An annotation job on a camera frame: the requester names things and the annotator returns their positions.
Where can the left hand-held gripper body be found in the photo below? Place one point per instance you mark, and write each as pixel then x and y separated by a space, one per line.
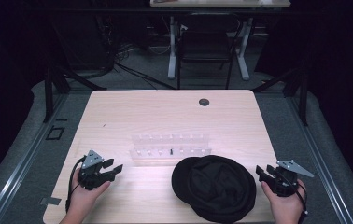
pixel 91 177

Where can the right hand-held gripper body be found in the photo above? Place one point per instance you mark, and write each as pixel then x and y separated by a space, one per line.
pixel 285 183

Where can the black cloth hat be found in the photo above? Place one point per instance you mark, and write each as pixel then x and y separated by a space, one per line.
pixel 215 189

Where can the person's left hand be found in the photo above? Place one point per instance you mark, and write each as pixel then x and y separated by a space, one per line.
pixel 82 200

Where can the person's right hand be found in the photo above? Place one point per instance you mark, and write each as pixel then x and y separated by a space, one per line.
pixel 286 208

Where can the grey tape piece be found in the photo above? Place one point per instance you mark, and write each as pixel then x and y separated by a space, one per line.
pixel 50 201

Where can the small dark peg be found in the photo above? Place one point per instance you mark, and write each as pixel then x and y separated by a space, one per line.
pixel 171 151

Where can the clear acrylic peg rack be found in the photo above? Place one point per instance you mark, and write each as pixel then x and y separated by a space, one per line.
pixel 170 146

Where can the black tape square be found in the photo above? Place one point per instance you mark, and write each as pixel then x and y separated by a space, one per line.
pixel 47 133

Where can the short black tape strip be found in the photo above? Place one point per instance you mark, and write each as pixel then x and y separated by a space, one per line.
pixel 61 119

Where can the black metal stand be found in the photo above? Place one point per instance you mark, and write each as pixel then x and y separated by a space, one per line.
pixel 49 93
pixel 303 99

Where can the round dark table grommet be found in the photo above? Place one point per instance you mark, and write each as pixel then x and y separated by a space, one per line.
pixel 204 102

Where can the black chair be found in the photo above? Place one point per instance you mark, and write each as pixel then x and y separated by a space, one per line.
pixel 205 43

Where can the white-legged desk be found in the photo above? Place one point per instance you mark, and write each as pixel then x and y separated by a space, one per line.
pixel 218 3

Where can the aluminium floor rail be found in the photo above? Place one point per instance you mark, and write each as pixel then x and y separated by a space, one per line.
pixel 19 168
pixel 321 155

